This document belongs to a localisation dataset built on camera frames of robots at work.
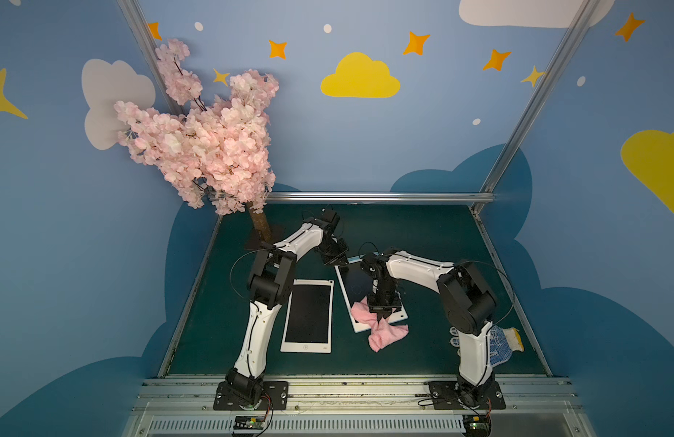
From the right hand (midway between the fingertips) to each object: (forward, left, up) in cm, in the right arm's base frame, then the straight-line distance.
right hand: (380, 317), depth 89 cm
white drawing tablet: (-5, +23, +1) cm, 24 cm away
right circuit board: (-27, -26, -4) cm, 38 cm away
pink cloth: (-7, 0, +5) cm, 8 cm away
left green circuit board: (-31, +36, -1) cm, 47 cm away
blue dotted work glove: (-5, -38, -1) cm, 38 cm away
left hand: (+21, +11, +3) cm, 24 cm away
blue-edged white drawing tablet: (+11, +8, 0) cm, 14 cm away
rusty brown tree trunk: (+29, +45, +12) cm, 55 cm away
